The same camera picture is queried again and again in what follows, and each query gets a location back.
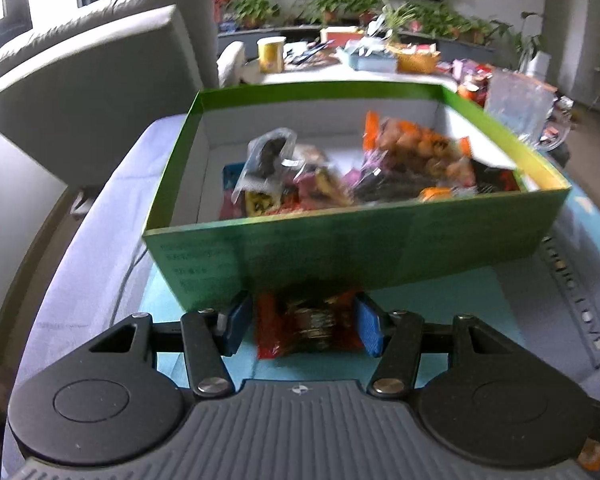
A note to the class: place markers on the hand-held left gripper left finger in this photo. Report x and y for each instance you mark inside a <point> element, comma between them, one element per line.
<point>237,322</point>

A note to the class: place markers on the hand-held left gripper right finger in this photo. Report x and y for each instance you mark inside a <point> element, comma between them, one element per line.
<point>367,322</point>

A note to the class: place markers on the red snack bag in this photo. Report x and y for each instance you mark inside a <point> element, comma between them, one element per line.
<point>305,325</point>

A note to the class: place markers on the green cardboard box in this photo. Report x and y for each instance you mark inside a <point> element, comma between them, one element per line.
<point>330,250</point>

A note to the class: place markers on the pile of snack packets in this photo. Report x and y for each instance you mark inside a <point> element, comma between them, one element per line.
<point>405,160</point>

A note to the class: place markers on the lavender cloth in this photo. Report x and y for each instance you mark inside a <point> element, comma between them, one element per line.
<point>80,260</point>

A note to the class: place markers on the white round table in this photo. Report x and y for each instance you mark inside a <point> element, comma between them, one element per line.
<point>305,79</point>

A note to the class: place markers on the blue plastic tray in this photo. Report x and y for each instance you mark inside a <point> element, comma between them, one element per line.
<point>367,60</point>

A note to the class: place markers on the wicker basket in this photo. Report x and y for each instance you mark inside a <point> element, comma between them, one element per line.
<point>415,60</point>

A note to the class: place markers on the yellow can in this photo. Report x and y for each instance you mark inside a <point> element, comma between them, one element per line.
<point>271,55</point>

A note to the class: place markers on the grey armchair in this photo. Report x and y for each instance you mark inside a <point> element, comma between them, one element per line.
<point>105,70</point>

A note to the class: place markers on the spider plant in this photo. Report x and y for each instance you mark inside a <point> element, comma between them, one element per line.
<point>397,20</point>

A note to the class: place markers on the white air purifier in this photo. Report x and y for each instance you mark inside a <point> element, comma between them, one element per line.
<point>537,64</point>

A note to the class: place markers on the row of potted plants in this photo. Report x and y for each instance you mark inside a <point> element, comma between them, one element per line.
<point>340,5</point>

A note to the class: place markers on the large leaf floor plant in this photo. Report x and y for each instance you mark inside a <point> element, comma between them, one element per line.
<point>525,35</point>

